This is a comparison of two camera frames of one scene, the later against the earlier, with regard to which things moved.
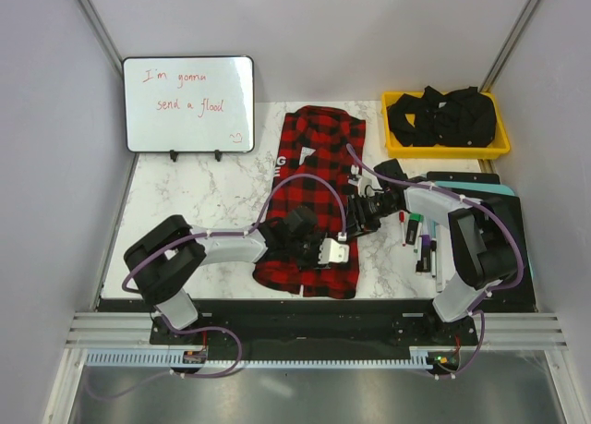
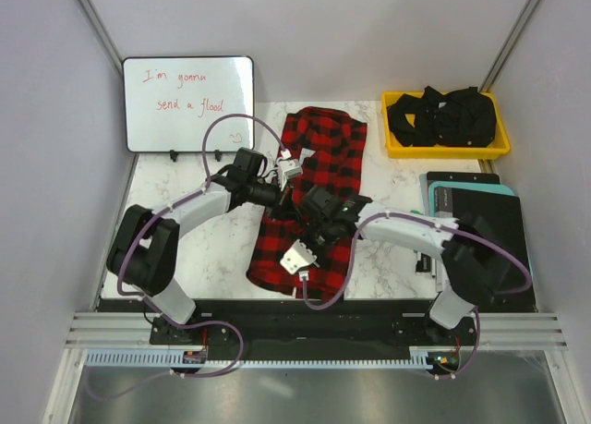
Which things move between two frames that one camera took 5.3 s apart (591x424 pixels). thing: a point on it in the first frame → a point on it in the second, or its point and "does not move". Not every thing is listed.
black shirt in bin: x=464 y=117 does not move
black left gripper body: x=306 y=251 → x=269 y=196
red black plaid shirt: x=318 y=149 does not move
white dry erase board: x=194 y=103 does not move
